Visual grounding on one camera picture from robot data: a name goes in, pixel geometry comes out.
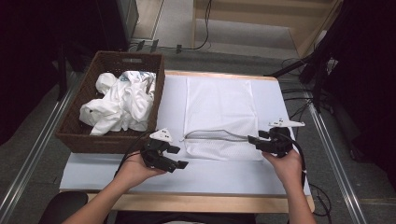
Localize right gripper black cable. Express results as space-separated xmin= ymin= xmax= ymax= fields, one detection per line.
xmin=281 ymin=132 xmax=307 ymax=189

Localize wooden table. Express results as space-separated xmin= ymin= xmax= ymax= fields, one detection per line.
xmin=57 ymin=70 xmax=316 ymax=215

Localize person's dark clothing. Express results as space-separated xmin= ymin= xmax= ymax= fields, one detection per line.
xmin=113 ymin=210 xmax=258 ymax=224

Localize metal floor rail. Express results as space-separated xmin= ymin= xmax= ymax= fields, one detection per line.
xmin=0 ymin=70 xmax=81 ymax=220
xmin=304 ymin=91 xmax=369 ymax=224

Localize black chair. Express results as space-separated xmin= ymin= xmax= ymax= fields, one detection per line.
xmin=37 ymin=190 xmax=90 ymax=224

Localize person's right hand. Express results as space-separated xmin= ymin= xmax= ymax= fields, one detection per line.
xmin=262 ymin=148 xmax=304 ymax=189

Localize brown wicker basket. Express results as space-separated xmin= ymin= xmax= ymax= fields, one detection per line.
xmin=55 ymin=50 xmax=166 ymax=155

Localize wooden platform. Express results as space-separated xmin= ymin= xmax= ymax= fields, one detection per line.
xmin=191 ymin=0 xmax=345 ymax=60

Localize white mesh laundry bag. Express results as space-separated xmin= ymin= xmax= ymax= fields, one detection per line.
xmin=181 ymin=77 xmax=265 ymax=162

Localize person's left hand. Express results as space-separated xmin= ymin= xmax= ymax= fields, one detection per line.
xmin=116 ymin=153 xmax=168 ymax=191

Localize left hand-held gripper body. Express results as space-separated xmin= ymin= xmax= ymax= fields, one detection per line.
xmin=139 ymin=127 xmax=176 ymax=171

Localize black power adapters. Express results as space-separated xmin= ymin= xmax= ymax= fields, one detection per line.
xmin=134 ymin=38 xmax=161 ymax=54

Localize pale blue table mat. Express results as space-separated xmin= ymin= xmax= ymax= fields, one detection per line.
xmin=59 ymin=74 xmax=312 ymax=197

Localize looped black floor cable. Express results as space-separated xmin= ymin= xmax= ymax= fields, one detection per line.
xmin=307 ymin=182 xmax=333 ymax=217

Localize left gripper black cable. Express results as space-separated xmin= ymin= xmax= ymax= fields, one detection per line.
xmin=113 ymin=131 xmax=154 ymax=179

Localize white garment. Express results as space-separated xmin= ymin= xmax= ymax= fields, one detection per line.
xmin=78 ymin=70 xmax=157 ymax=136

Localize black floor cables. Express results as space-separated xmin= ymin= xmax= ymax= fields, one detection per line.
xmin=279 ymin=56 xmax=314 ymax=139

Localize hanging black cable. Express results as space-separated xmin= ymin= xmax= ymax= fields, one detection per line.
xmin=157 ymin=0 xmax=214 ymax=52

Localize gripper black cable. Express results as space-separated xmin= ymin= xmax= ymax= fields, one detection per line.
xmin=281 ymin=132 xmax=307 ymax=189
xmin=113 ymin=131 xmax=154 ymax=179

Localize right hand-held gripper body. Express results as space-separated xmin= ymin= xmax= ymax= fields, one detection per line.
xmin=262 ymin=118 xmax=306 ymax=159

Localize dark cabinet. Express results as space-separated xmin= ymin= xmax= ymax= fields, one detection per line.
xmin=94 ymin=0 xmax=140 ymax=52

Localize black tripod stand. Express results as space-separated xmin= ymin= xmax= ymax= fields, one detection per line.
xmin=263 ymin=43 xmax=335 ymax=114

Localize black metal stand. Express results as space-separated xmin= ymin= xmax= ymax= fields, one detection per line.
xmin=55 ymin=41 xmax=69 ymax=103

